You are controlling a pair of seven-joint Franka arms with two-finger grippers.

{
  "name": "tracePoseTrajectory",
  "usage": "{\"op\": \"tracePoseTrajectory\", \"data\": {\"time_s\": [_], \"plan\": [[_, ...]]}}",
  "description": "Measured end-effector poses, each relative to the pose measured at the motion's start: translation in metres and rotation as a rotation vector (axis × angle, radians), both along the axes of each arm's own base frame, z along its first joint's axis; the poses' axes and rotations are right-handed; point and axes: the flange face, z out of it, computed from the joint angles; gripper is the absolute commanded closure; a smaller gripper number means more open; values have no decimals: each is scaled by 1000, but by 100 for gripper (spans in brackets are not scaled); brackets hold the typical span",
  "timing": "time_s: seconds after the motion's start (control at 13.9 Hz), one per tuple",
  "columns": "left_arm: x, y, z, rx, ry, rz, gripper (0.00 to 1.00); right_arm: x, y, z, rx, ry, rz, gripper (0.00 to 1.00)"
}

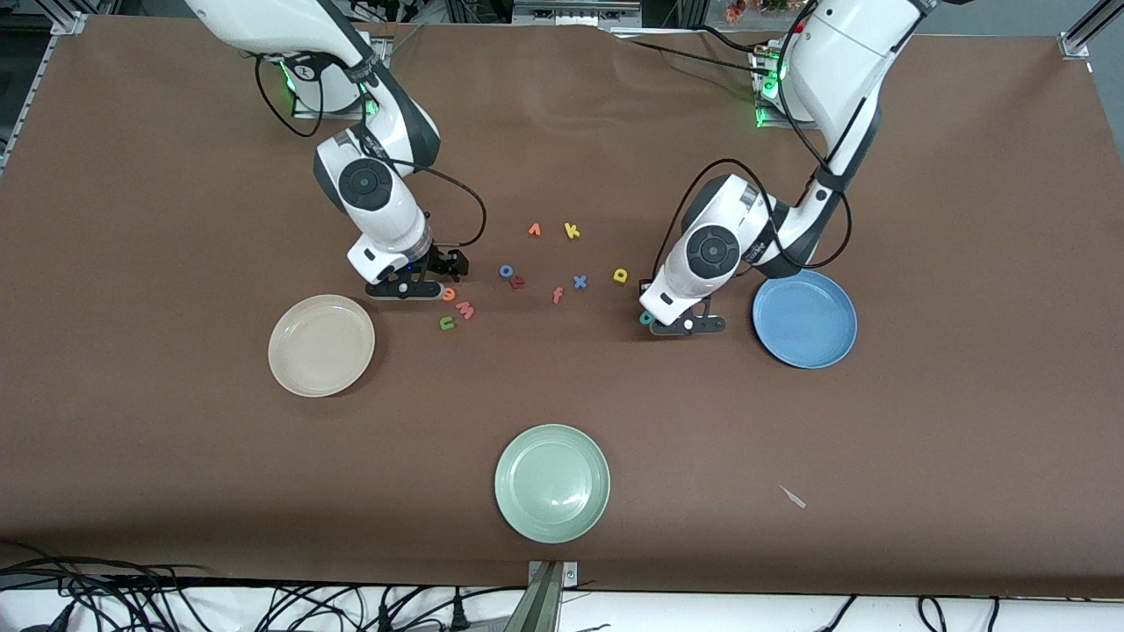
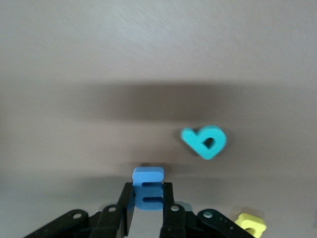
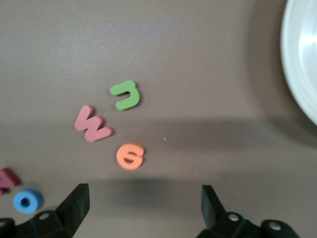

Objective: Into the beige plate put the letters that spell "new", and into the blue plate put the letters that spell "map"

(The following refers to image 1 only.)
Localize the blue plate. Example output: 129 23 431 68
752 269 859 370

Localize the beige brown plate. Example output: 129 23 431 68
268 294 377 399

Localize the pale green plate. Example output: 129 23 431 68
494 424 612 545

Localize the silver metal bar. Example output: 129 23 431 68
512 0 644 25

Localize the brown table cover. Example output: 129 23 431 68
0 16 1124 600

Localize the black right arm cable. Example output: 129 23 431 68
255 53 488 249

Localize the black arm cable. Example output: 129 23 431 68
654 0 919 275
255 53 488 249

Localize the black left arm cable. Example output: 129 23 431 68
654 0 919 275

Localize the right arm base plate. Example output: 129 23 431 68
292 88 380 119

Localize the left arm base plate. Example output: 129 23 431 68
753 48 822 131

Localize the black cable on cover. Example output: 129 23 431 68
610 26 774 73

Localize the metal table edge bracket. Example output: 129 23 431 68
527 560 579 632

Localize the aluminium frame rail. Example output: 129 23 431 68
0 11 89 176
1058 0 1124 61

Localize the black floor cable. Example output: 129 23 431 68
0 537 212 585

